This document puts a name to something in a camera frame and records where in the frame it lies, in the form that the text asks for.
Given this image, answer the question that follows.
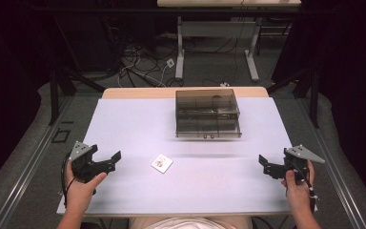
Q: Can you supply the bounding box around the white desk with metal legs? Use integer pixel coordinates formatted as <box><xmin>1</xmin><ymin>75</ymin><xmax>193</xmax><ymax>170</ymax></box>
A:
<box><xmin>156</xmin><ymin>0</ymin><xmax>303</xmax><ymax>82</ymax></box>

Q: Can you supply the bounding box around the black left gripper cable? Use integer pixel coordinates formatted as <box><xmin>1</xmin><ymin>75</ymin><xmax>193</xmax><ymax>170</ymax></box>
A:
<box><xmin>60</xmin><ymin>152</ymin><xmax>78</xmax><ymax>209</ymax></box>

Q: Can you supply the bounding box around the metal floor rail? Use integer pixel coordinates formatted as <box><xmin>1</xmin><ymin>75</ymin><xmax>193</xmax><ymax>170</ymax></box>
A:
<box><xmin>295</xmin><ymin>94</ymin><xmax>366</xmax><ymax>229</ymax></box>
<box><xmin>0</xmin><ymin>94</ymin><xmax>77</xmax><ymax>229</ymax></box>

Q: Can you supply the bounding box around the smoky transparent drawer box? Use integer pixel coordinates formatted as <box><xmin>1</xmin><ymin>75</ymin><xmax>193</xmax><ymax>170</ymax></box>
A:
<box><xmin>174</xmin><ymin>88</ymin><xmax>243</xmax><ymax>140</ymax></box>

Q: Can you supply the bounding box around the person's right hand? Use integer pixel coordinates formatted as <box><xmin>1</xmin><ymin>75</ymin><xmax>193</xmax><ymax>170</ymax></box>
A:
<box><xmin>280</xmin><ymin>159</ymin><xmax>316</xmax><ymax>215</ymax></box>

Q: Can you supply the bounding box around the person's light shirt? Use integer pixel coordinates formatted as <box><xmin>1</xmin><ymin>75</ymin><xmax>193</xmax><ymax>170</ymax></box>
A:
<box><xmin>128</xmin><ymin>216</ymin><xmax>254</xmax><ymax>229</ymax></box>

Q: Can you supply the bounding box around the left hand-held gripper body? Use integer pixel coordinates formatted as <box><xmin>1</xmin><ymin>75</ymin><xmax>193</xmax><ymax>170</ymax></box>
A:
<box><xmin>69</xmin><ymin>140</ymin><xmax>116</xmax><ymax>184</ymax></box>

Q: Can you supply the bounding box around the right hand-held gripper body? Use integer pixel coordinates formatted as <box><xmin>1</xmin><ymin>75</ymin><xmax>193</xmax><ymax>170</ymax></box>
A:
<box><xmin>268</xmin><ymin>144</ymin><xmax>326</xmax><ymax>186</ymax></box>

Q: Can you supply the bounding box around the black metal stand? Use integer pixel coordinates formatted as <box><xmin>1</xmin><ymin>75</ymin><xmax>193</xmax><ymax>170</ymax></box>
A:
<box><xmin>48</xmin><ymin>60</ymin><xmax>107</xmax><ymax>127</ymax></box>
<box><xmin>266</xmin><ymin>67</ymin><xmax>320</xmax><ymax>130</ymax></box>

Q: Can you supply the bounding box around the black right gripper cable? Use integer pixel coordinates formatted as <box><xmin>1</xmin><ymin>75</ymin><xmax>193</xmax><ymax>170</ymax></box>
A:
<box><xmin>293</xmin><ymin>163</ymin><xmax>320</xmax><ymax>214</ymax></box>

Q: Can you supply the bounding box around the white table mat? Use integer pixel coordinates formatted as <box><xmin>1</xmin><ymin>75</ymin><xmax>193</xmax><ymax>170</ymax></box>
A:
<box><xmin>56</xmin><ymin>96</ymin><xmax>295</xmax><ymax>216</ymax></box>

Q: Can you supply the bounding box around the small white square packet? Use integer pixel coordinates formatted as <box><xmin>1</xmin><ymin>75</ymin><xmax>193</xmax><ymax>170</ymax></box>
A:
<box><xmin>151</xmin><ymin>153</ymin><xmax>174</xmax><ymax>175</ymax></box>

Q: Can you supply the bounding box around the tangle of floor cables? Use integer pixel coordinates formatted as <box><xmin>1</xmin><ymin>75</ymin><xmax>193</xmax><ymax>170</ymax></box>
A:
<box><xmin>106</xmin><ymin>18</ymin><xmax>185</xmax><ymax>89</ymax></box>

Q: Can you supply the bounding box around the person's left hand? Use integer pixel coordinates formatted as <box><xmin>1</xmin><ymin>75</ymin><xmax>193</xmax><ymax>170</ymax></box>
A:
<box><xmin>64</xmin><ymin>161</ymin><xmax>108</xmax><ymax>218</ymax></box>

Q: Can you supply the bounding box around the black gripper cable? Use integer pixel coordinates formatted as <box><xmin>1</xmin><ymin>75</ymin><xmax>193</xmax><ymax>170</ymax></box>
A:
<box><xmin>293</xmin><ymin>163</ymin><xmax>320</xmax><ymax>214</ymax></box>
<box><xmin>60</xmin><ymin>152</ymin><xmax>78</xmax><ymax>209</ymax></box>

